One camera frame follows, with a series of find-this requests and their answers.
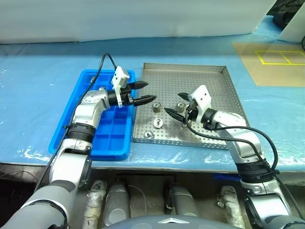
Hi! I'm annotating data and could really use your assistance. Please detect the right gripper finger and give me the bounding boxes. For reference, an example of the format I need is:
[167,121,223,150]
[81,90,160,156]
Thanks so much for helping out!
[177,92,192,102]
[164,107,186,123]

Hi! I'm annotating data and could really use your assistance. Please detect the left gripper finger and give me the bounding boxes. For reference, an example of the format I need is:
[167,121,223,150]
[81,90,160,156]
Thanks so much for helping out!
[132,94,158,107]
[130,81,149,91]

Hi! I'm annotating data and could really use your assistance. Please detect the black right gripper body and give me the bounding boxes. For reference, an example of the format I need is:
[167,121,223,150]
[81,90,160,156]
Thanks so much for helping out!
[184,100,201,125]

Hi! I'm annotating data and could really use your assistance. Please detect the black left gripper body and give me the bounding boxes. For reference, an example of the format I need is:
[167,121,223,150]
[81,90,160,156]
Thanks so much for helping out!
[120,82,135,106]

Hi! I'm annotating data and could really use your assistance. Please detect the blue compartment tray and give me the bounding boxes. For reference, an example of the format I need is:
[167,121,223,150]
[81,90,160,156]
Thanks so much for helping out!
[48,69,137,161]

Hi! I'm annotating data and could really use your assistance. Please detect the perforated metal tray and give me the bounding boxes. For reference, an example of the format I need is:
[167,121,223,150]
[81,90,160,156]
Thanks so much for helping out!
[132,62,251,151]

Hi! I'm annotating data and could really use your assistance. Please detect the large white foam board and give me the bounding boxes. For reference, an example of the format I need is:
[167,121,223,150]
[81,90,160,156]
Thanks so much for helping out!
[0,0,278,45]

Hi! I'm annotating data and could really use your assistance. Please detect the grey rounded robot leg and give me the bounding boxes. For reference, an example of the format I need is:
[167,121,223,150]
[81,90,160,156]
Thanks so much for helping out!
[102,182,132,226]
[164,184,200,218]

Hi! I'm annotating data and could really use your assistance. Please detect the brown cardboard sheet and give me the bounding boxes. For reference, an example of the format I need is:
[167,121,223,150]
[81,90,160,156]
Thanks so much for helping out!
[232,42,305,88]

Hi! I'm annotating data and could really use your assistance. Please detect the blue plastic table cover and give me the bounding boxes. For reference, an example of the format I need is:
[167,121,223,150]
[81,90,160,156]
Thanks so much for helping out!
[0,15,305,173]

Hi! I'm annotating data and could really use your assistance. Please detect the white scuffed rounded shape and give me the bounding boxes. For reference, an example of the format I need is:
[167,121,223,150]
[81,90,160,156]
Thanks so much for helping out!
[216,186,246,229]
[81,179,107,229]

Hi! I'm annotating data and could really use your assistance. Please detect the grey robot torso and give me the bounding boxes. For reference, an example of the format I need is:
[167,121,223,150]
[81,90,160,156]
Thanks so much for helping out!
[101,214,239,229]

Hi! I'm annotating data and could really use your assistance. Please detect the black rubber object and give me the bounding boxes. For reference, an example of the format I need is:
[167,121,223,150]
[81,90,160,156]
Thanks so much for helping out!
[272,11,296,26]

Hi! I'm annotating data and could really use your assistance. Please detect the small white board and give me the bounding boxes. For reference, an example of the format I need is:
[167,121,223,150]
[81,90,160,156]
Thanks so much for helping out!
[278,0,305,44]

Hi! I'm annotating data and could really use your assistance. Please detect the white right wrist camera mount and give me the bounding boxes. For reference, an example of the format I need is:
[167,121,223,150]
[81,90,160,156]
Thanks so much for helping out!
[188,84,213,124]

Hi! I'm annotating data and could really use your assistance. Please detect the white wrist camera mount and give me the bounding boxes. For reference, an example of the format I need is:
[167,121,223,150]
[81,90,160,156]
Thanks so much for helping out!
[188,84,213,124]
[111,66,131,108]

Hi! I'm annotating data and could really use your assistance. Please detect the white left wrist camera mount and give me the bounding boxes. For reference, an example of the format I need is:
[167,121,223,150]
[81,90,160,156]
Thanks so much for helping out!
[111,66,131,108]

